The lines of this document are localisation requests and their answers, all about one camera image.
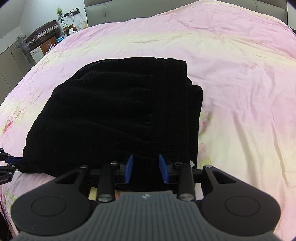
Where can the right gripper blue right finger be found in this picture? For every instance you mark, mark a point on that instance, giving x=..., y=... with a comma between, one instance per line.
x=167, y=171

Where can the black pants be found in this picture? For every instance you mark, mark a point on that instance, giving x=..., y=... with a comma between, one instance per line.
x=115, y=109

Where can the white drawer cabinet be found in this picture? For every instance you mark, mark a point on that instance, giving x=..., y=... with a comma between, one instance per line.
x=37, y=54

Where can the white standing fan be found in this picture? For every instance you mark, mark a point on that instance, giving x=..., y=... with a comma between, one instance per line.
x=23, y=47

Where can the black wall power strip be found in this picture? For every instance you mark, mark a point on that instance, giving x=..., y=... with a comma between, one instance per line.
x=73, y=12

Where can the pink floral bed sheet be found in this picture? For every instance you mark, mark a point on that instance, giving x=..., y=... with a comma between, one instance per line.
x=243, y=60

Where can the blue box on desk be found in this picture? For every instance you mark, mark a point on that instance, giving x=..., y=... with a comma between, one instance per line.
x=60, y=39

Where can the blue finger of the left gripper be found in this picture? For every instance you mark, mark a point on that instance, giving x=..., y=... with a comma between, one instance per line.
x=12, y=166

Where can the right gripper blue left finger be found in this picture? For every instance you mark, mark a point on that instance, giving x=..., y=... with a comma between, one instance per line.
x=123, y=172

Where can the small green potted plant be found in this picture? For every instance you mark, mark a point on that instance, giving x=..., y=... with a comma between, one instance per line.
x=60, y=15

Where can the wooden bedside desk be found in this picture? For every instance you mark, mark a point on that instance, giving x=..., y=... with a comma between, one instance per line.
x=48, y=45

